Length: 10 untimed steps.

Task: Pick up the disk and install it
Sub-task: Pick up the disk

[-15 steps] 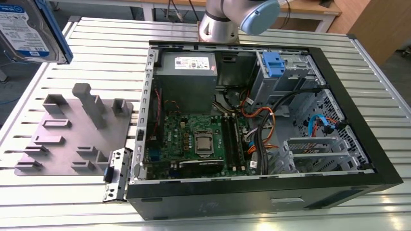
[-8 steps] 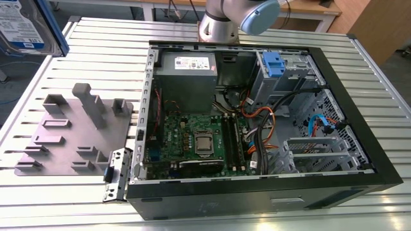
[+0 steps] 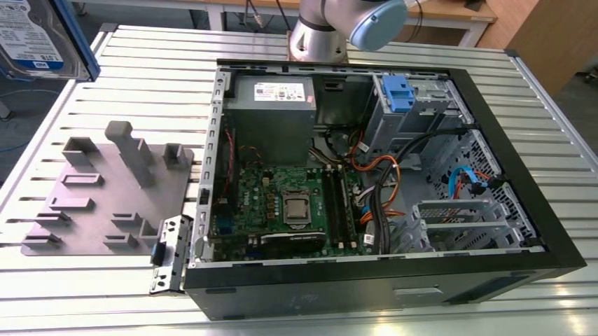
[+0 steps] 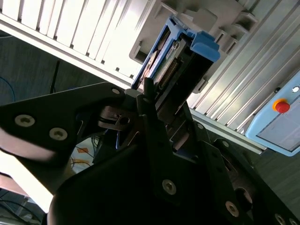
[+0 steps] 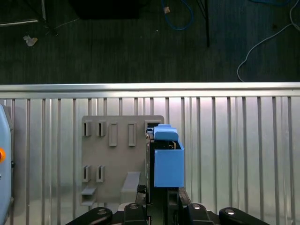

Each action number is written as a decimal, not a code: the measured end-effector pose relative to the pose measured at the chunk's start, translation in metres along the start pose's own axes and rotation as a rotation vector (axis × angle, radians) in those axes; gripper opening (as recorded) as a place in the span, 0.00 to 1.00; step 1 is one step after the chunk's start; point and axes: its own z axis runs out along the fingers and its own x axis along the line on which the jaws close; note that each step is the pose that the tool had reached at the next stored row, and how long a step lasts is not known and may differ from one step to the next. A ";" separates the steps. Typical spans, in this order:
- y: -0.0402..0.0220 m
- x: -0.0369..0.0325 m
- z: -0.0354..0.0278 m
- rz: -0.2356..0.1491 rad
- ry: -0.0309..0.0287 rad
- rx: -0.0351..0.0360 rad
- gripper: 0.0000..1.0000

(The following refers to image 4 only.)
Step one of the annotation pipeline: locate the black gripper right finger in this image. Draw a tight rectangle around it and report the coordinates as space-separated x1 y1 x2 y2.
184 103 300 225

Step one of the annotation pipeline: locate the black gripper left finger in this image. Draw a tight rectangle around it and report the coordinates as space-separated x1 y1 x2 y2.
0 77 183 211

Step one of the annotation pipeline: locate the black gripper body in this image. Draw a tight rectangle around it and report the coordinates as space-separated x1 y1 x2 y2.
46 145 235 225

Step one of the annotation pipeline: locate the hard disk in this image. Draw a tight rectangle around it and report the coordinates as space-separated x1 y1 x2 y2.
130 15 221 150

